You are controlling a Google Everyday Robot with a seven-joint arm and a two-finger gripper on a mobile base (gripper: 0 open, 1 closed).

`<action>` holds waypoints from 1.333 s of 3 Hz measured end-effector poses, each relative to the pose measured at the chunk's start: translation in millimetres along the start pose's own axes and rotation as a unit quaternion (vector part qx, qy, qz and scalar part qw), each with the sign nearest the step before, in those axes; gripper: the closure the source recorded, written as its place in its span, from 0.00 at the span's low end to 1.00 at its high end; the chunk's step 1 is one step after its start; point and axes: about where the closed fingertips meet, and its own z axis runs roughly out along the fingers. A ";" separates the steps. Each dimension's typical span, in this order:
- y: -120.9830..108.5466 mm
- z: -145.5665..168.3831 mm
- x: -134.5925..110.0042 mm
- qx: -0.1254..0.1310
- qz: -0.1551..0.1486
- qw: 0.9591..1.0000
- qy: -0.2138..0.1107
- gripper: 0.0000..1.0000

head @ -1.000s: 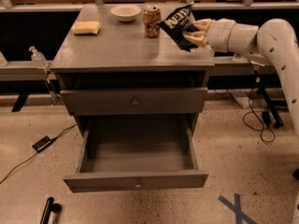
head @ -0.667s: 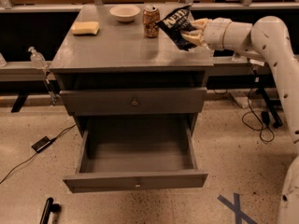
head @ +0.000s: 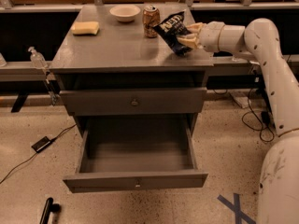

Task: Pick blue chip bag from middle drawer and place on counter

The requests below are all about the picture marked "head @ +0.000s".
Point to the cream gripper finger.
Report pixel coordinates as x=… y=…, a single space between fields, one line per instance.
x=190 y=41
x=196 y=27

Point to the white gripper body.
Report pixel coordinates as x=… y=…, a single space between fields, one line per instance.
x=209 y=35

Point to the grey side shelf rail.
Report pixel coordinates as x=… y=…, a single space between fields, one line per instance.
x=20 y=71

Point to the open middle drawer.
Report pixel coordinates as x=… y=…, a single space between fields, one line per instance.
x=136 y=152

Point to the closed top drawer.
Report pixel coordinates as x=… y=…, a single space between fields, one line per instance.
x=133 y=101

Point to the left clear pump bottle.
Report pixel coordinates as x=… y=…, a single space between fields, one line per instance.
x=37 y=59

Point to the yellow sponge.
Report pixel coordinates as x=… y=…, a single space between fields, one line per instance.
x=85 y=28

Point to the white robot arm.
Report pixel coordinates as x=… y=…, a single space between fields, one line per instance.
x=278 y=201

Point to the blue tape cross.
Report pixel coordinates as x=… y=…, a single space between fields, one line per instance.
x=235 y=207

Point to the grey drawer cabinet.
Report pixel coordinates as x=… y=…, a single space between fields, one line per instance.
x=121 y=57

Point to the white bowl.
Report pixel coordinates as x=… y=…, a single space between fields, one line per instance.
x=125 y=13

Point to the blue chip bag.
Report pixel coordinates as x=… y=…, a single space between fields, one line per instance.
x=170 y=28

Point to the brown soda can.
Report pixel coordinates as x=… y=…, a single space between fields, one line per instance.
x=151 y=17

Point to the black power adapter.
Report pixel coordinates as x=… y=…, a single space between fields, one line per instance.
x=41 y=144

